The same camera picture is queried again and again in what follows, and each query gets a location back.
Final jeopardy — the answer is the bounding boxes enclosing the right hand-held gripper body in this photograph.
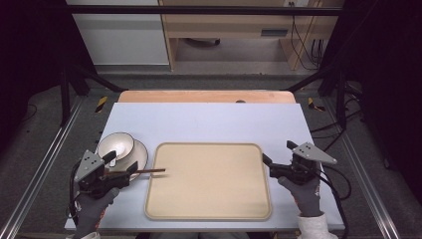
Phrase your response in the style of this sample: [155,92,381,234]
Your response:
[269,141,338,186]

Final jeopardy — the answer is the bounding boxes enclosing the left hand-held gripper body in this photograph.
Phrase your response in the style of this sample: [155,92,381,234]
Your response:
[73,149,131,200]

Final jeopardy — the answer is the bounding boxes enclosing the brown wooden chopstick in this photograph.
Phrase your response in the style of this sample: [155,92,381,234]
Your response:
[104,167,166,176]

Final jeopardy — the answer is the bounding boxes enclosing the person's right hand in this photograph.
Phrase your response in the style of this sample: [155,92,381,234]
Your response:
[277,174,325,219]

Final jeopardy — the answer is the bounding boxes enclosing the white bowl with dark rim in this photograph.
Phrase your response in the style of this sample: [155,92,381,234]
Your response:
[96,131,136,164]

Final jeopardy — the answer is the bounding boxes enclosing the white plate with dark rim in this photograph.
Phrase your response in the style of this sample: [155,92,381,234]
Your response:
[113,137,149,182]

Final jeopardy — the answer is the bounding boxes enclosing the yellow black floor tape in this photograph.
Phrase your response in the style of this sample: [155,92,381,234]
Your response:
[95,96,109,115]
[307,97,326,113]

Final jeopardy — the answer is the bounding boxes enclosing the beige rectangular tray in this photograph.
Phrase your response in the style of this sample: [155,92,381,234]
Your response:
[144,141,273,222]

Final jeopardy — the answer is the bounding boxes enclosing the black metal stand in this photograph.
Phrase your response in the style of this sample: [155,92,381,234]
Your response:
[59,62,128,127]
[284,63,350,131]

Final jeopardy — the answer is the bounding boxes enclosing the wooden board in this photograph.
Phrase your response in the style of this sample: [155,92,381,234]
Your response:
[117,90,297,105]

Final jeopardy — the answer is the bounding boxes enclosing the white cabinet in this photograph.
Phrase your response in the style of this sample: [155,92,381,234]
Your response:
[65,0,170,67]

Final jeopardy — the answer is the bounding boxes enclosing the black curtain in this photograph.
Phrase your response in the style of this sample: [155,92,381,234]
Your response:
[0,0,98,153]
[319,0,422,203]

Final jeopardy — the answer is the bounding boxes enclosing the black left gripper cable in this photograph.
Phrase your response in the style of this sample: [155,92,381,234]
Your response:
[68,159,84,227]

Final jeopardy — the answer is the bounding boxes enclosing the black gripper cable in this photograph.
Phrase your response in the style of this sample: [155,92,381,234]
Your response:
[312,162,352,239]
[68,159,84,227]

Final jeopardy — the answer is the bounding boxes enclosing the black floor cables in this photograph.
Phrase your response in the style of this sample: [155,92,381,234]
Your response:
[311,83,364,153]

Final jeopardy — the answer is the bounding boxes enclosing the aluminium rail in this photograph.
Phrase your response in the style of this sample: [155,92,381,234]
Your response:
[0,95,85,239]
[321,98,403,239]

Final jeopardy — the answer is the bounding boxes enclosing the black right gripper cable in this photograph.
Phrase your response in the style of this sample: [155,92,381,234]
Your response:
[312,162,352,239]

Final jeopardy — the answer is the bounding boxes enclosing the black hanging desk cables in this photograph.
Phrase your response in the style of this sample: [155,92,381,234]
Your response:
[289,1,325,72]

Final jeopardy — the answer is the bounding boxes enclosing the black horizontal frame bar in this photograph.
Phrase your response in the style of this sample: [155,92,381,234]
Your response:
[65,4,343,17]

